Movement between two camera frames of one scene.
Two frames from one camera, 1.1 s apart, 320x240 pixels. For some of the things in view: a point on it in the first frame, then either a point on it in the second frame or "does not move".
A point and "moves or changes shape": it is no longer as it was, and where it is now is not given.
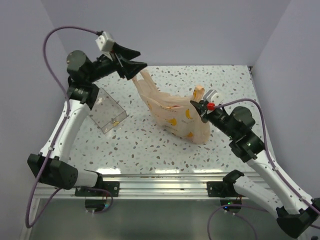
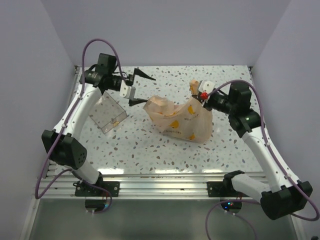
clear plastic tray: x=106 y=112 does not move
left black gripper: x=130 y=68 to x=138 y=72
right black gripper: x=201 y=108 to x=207 y=105
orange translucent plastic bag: x=179 y=116 moves or changes shape
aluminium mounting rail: x=146 y=185 does not move
